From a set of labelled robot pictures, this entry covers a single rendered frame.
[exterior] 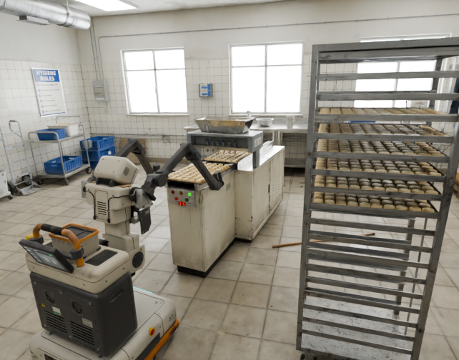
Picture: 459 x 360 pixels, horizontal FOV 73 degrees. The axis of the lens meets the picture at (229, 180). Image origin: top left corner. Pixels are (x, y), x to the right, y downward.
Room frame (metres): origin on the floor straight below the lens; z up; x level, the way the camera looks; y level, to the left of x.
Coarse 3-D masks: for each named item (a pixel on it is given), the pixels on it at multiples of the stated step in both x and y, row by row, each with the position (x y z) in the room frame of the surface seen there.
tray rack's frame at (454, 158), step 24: (336, 48) 1.45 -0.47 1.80; (360, 48) 1.42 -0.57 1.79; (384, 48) 1.40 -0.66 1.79; (408, 48) 1.73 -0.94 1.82; (456, 144) 1.30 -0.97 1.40; (456, 168) 1.29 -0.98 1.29; (408, 240) 1.73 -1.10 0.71; (432, 264) 1.30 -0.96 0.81; (432, 288) 1.29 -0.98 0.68; (312, 312) 1.76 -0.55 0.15; (360, 312) 1.75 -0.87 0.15; (384, 312) 1.75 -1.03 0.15; (312, 336) 1.55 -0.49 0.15; (360, 336) 1.54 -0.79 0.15; (384, 336) 1.54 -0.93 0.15
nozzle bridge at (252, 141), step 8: (192, 136) 3.22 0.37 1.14; (200, 136) 3.24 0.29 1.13; (208, 136) 3.20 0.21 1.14; (216, 136) 3.16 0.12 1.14; (224, 136) 3.03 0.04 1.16; (232, 136) 3.00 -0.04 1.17; (240, 136) 2.96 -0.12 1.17; (248, 136) 2.93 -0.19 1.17; (256, 136) 3.01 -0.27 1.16; (192, 144) 3.21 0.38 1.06; (200, 144) 3.24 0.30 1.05; (208, 144) 3.20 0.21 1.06; (216, 144) 3.16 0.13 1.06; (224, 144) 3.12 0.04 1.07; (232, 144) 3.09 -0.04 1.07; (240, 144) 3.05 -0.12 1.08; (248, 144) 2.93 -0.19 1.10; (256, 144) 3.01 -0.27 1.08; (200, 152) 3.38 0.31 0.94; (248, 152) 2.93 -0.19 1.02; (256, 152) 3.02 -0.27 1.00; (256, 160) 3.02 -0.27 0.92
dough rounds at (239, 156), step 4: (220, 152) 3.43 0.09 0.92; (224, 152) 3.41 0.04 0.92; (232, 152) 3.44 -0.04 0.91; (240, 152) 3.40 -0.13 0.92; (244, 152) 3.39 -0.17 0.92; (208, 156) 3.22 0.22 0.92; (212, 156) 3.23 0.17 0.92; (216, 156) 3.21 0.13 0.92; (220, 156) 3.21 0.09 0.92; (224, 156) 3.23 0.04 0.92; (228, 156) 3.21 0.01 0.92; (232, 156) 3.19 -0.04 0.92; (236, 156) 3.19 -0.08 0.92; (240, 156) 3.19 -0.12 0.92; (244, 156) 3.21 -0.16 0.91; (208, 160) 3.13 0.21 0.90; (212, 160) 3.10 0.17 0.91; (216, 160) 3.07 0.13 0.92; (220, 160) 3.06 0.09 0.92; (224, 160) 3.06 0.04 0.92; (228, 160) 3.04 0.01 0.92; (232, 160) 3.04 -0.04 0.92; (236, 160) 3.05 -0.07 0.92; (240, 160) 3.11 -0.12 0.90
